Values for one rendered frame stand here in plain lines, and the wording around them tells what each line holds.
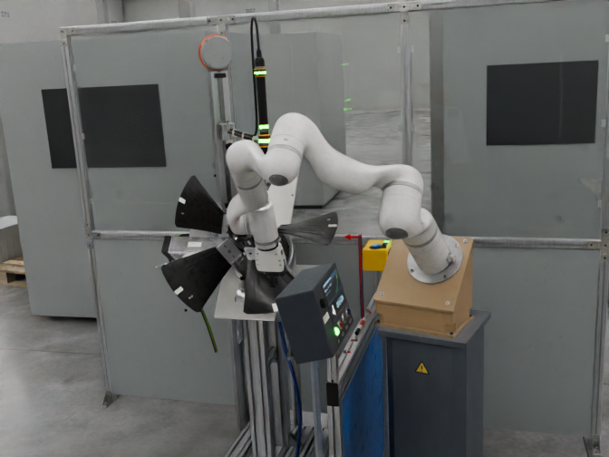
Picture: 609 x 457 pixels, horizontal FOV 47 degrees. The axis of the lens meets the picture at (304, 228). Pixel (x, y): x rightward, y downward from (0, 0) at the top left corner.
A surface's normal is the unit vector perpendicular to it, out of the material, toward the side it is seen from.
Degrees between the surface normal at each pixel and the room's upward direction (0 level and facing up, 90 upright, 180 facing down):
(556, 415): 90
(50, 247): 90
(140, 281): 90
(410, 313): 90
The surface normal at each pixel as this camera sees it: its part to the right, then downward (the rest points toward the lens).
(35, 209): -0.24, 0.24
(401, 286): -0.41, -0.52
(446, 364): -0.49, 0.23
